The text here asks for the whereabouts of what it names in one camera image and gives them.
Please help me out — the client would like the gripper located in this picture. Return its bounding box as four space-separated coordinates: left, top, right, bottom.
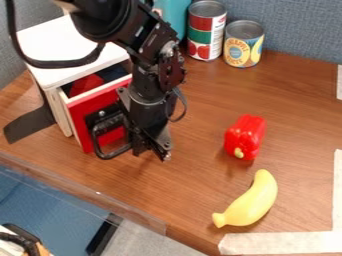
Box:
116 87 177 163

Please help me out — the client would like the drawer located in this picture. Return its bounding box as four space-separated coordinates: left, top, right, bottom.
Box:
57 63 137 161

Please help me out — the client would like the red toy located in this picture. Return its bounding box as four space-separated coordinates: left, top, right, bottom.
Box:
68 73 107 98

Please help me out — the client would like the red toy pepper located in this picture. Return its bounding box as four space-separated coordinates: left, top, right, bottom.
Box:
221 114 269 161

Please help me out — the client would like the tomato print can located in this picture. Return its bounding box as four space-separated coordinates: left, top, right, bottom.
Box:
185 0 229 62

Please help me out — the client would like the teal bottle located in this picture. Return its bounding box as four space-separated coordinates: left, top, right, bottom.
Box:
152 0 194 42

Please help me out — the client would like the cabinet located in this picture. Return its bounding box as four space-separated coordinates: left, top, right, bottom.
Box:
16 14 135 138

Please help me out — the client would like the pineapple print can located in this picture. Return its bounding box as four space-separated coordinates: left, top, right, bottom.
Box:
221 19 266 69

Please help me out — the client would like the yellow toy banana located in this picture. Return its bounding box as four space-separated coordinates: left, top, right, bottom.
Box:
211 168 280 229

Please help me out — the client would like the black strap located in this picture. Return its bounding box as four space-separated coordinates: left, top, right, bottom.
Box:
2 81 58 145

